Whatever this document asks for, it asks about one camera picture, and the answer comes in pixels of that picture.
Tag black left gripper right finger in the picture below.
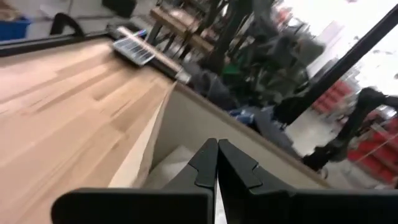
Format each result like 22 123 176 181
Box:
217 138 398 224

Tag black upright frame post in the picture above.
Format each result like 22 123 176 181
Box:
272 4 398 126

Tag cream fabric bin tan trim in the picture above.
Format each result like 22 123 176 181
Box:
108 81 332 190

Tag white garment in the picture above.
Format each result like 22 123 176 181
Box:
142 144 228 224

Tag blue plastic crate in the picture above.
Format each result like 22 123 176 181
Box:
0 17 32 42

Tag red storage boxes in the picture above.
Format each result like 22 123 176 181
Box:
310 80 398 185

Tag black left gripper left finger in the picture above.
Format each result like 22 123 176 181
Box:
51 138 219 224

